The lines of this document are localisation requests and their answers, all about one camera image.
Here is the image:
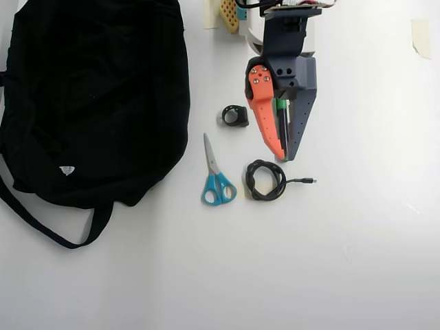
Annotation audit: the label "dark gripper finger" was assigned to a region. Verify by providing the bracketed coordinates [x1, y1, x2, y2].
[287, 89, 317, 162]

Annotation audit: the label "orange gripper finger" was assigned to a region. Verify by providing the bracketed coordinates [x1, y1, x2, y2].
[246, 64, 287, 161]

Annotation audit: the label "dark grey-blue gripper body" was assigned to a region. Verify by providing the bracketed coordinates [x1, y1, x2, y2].
[263, 10, 317, 101]

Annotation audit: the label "green capped black marker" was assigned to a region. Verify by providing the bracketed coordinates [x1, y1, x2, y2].
[274, 98, 290, 162]

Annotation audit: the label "black cloth bag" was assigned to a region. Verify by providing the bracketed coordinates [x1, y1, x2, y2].
[0, 0, 192, 250]

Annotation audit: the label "yellow perforated plastic part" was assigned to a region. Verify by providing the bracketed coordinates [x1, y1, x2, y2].
[219, 0, 240, 34]

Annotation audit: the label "beige masking tape piece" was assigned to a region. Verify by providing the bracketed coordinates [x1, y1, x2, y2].
[411, 19, 432, 60]
[203, 0, 221, 30]

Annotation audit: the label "black ring-shaped counter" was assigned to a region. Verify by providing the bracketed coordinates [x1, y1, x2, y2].
[221, 104, 249, 128]

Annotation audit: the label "blue handled scissors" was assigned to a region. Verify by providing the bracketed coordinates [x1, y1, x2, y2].
[201, 133, 238, 206]

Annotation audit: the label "coiled black USB cable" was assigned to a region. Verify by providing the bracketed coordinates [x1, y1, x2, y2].
[245, 158, 318, 202]

